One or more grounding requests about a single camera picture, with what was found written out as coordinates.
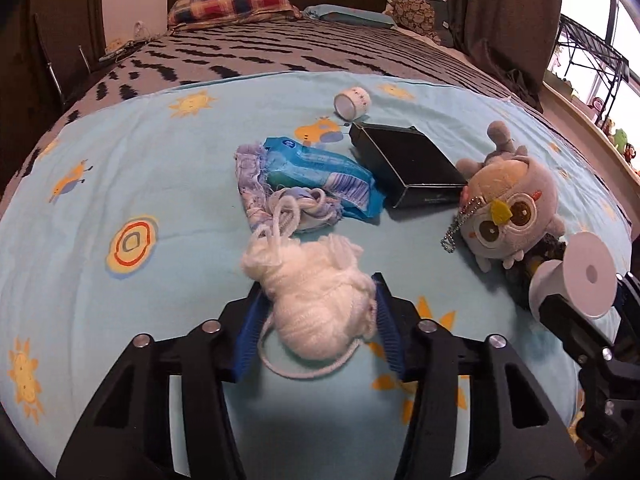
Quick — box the brown patterned cushion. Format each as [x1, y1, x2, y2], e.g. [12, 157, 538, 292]
[385, 0, 454, 48]

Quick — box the blue tissue pack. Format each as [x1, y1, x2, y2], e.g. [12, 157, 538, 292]
[262, 136, 385, 220]

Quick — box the black scrunchie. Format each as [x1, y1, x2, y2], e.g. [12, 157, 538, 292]
[511, 234, 566, 310]

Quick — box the black box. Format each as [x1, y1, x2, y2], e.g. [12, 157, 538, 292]
[349, 122, 466, 209]

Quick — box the green frog toy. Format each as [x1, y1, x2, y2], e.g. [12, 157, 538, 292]
[612, 128, 628, 155]

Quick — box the white spool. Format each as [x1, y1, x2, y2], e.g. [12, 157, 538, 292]
[528, 232, 617, 321]

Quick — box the black metal rack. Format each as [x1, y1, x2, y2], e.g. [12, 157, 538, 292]
[548, 14, 630, 127]

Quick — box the dark brown curtain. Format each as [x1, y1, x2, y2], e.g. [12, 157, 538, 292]
[447, 0, 562, 110]

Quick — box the dark wooden wardrobe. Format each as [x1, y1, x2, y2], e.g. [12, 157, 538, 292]
[1, 0, 105, 185]

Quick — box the dark wooden chair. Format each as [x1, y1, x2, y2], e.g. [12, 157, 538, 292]
[32, 13, 92, 108]

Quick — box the grey owl plush toy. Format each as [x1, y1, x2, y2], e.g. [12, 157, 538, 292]
[440, 120, 565, 272]

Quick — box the light blue cartoon sheet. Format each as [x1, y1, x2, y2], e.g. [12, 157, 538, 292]
[1, 72, 631, 471]

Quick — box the blue white patterned cloth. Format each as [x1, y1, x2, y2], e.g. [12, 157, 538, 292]
[234, 144, 343, 232]

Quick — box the teal flat pillow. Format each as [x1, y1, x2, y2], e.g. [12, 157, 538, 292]
[303, 3, 395, 28]

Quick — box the white bandage roll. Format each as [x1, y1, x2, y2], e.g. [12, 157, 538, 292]
[333, 87, 371, 122]

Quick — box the plaid red blue pillow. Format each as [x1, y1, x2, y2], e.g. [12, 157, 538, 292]
[167, 0, 303, 29]

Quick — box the grey black patterned blanket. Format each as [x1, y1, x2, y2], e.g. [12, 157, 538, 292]
[1, 20, 512, 206]

